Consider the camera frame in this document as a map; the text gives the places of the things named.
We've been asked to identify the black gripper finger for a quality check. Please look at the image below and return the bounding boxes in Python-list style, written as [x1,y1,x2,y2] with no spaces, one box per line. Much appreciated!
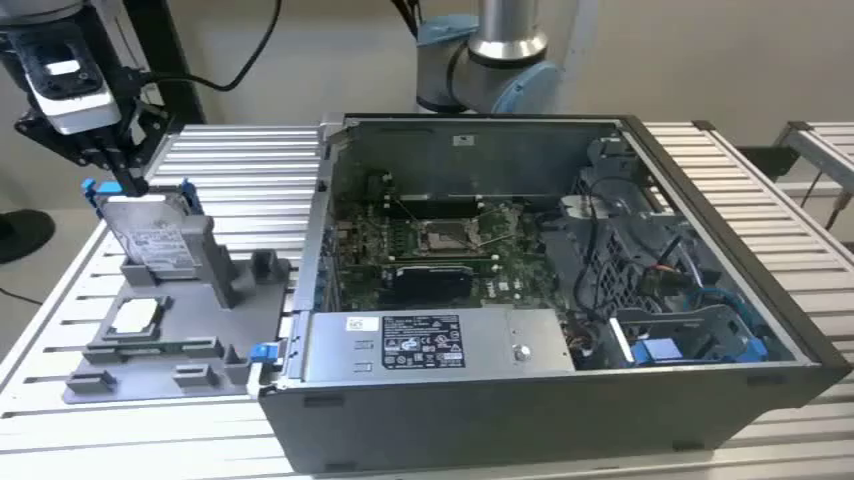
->
[122,98,178,198]
[14,106,134,190]

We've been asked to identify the hard disk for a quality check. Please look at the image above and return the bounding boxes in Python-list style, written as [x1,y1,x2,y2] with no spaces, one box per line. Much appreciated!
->
[79,178,206,274]

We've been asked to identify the grey metal disk bay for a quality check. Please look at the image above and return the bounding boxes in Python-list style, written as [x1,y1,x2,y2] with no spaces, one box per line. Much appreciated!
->
[538,134,804,372]

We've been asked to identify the black upright stand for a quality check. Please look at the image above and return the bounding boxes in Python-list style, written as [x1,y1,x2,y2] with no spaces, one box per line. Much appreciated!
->
[123,0,210,127]

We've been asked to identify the black round stand base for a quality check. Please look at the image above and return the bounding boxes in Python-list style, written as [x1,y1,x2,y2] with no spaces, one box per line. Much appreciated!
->
[0,209,58,265]

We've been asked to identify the silver CPU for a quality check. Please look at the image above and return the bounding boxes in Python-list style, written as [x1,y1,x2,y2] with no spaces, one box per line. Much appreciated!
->
[109,298,166,334]

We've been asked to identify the grey parts rack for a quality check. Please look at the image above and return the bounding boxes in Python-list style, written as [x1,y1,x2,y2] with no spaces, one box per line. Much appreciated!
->
[61,215,299,404]

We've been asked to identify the green RAM stick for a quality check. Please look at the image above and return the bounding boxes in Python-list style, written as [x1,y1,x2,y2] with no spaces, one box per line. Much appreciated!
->
[86,340,219,352]

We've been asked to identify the CPU socket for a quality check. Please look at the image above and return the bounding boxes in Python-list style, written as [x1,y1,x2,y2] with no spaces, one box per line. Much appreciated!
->
[415,218,484,252]

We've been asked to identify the grey power supply with label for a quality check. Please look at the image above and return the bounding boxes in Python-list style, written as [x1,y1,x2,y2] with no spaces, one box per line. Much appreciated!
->
[302,308,578,387]

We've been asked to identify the black graphics card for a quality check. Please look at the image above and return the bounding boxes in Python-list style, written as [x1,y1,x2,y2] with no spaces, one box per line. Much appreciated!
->
[389,265,478,308]

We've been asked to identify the thin metal locking lever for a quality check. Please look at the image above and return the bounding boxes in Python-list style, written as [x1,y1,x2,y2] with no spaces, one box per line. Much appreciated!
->
[481,208,517,247]

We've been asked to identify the green motherboard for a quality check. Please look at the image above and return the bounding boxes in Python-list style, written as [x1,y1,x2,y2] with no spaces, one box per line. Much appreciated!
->
[325,198,564,312]

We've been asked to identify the open black PC case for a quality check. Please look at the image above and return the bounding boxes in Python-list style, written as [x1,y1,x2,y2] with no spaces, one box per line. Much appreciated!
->
[246,112,854,474]

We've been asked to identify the blue carrier in bay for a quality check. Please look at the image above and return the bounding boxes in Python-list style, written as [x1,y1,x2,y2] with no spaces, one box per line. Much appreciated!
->
[629,339,684,369]

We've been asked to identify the neighbouring slatted metal table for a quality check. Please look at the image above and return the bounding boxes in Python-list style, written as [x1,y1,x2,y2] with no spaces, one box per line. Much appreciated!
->
[773,119,854,232]

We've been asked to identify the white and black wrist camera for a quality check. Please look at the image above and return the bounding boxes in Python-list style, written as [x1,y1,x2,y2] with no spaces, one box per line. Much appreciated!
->
[11,33,126,136]

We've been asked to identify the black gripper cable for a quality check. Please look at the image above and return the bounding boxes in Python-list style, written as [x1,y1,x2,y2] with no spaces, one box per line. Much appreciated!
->
[139,0,283,93]

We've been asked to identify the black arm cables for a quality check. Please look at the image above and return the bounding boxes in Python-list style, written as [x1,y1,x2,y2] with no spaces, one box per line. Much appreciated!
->
[389,0,423,37]

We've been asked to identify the black wire in case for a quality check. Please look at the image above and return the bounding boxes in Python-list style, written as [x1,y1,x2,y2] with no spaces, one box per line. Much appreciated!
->
[574,176,673,321]

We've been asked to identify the blue wire in case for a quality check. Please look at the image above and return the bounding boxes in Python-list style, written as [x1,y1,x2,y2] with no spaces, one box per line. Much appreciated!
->
[685,286,766,352]

